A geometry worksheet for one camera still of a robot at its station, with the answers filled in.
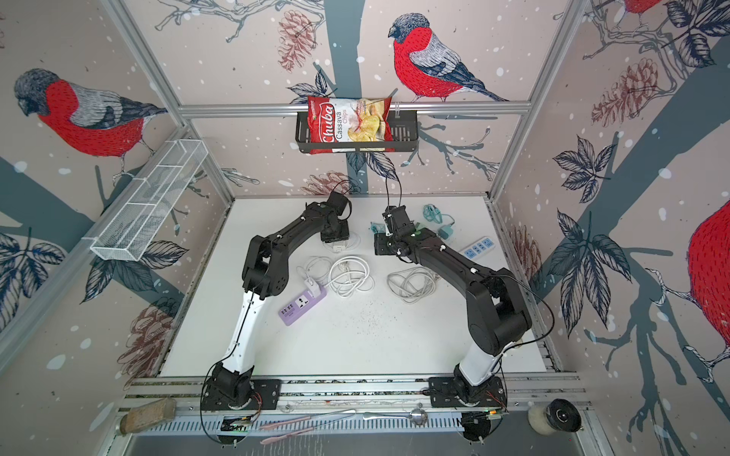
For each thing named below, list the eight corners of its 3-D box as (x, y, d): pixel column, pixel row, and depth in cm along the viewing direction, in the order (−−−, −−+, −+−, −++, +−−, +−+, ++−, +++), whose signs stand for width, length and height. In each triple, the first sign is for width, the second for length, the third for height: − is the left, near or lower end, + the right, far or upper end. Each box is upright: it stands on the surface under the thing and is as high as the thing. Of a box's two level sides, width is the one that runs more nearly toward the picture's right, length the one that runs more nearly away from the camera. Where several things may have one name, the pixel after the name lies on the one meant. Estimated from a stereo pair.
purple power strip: (285, 327, 87) (283, 323, 85) (277, 316, 89) (275, 312, 87) (328, 293, 94) (327, 290, 92) (320, 284, 96) (319, 280, 94)
